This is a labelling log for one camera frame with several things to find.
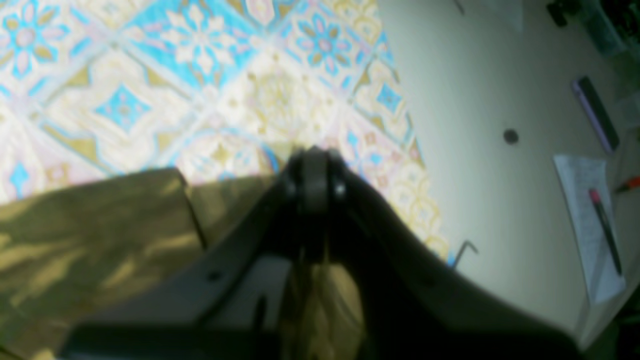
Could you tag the camouflage T-shirt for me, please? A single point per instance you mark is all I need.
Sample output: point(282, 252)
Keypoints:
point(70, 253)

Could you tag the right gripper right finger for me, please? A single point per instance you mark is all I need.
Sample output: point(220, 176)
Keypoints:
point(414, 306)

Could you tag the black red pen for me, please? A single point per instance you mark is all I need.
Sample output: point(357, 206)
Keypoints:
point(604, 220)

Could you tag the white paper sheet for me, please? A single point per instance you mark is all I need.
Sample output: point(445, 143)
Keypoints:
point(577, 175)

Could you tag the black allen key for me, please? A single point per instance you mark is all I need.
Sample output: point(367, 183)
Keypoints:
point(467, 246)

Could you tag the patterned tile tablecloth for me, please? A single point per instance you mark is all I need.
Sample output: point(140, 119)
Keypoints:
point(92, 89)

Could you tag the dark flat ruler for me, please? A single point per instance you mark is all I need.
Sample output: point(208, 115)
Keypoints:
point(597, 114)

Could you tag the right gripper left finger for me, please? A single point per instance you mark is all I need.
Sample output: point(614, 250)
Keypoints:
point(226, 305)

